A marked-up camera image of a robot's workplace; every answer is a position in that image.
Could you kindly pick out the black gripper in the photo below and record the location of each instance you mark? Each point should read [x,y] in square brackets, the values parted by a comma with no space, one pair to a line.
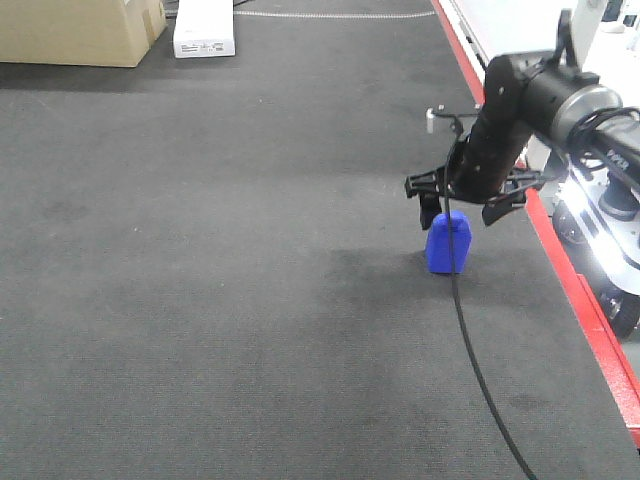
[476,171]

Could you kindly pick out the blue plastic bottle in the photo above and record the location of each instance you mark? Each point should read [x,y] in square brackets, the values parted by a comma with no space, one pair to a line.
[448,243]

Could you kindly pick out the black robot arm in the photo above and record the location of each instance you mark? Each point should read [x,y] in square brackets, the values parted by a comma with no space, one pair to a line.
[536,93]

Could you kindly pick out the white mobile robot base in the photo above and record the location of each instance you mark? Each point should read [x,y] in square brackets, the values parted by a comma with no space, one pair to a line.
[599,213]

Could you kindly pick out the white flat carton box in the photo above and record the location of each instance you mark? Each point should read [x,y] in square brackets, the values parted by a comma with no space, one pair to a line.
[204,29]

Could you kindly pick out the brown cardboard box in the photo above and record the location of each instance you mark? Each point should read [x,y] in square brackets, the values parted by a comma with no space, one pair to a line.
[80,33]

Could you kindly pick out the red conveyor side rail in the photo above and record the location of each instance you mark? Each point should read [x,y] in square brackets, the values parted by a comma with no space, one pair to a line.
[476,40]

